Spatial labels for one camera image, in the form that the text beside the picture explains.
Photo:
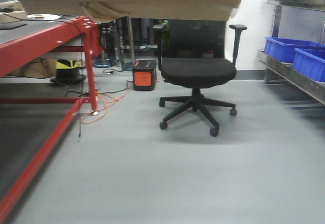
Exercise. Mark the steel shelf rack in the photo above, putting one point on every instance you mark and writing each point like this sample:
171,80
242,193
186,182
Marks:
301,20

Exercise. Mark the black orange power station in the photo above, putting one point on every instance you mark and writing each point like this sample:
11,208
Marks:
144,75

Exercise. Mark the blue bin on shelf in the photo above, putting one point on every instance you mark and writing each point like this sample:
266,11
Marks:
283,50

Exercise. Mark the red metal workbench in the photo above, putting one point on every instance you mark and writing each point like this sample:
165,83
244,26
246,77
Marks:
39,120

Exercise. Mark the yellow black striped cone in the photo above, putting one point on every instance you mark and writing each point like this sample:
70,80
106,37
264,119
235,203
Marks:
67,72

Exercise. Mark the blue bin front right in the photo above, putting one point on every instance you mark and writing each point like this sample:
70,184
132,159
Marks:
310,62

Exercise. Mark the black office chair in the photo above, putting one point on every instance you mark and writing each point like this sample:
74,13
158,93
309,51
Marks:
197,55

